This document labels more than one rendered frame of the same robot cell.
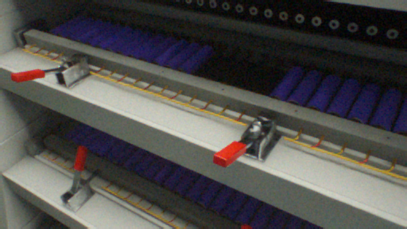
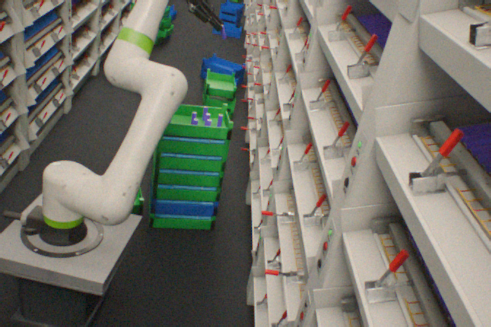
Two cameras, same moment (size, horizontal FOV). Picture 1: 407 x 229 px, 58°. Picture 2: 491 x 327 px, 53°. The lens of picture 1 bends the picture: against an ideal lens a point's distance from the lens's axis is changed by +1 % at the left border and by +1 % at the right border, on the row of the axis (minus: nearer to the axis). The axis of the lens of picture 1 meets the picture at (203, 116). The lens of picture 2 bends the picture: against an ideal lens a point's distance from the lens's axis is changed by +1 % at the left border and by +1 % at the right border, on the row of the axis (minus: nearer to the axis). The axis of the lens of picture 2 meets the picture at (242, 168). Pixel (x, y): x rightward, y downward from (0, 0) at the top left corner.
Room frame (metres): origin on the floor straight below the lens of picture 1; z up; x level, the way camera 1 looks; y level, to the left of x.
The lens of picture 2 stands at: (-0.43, -0.75, 1.41)
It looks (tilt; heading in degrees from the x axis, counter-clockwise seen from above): 30 degrees down; 54
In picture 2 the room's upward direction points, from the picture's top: 12 degrees clockwise
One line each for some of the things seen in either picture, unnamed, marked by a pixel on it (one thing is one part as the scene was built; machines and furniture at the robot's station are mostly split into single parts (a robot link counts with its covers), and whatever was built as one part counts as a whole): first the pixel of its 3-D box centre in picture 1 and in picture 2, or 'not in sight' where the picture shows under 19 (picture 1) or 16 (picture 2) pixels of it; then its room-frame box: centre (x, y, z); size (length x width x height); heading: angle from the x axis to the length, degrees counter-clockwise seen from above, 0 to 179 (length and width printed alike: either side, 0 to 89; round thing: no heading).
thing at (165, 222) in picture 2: not in sight; (181, 209); (0.49, 0.93, 0.04); 0.30 x 0.20 x 0.08; 160
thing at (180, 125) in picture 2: not in sight; (193, 118); (0.49, 0.93, 0.52); 0.30 x 0.20 x 0.08; 160
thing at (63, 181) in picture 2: not in sight; (69, 193); (-0.11, 0.55, 0.49); 0.16 x 0.13 x 0.19; 127
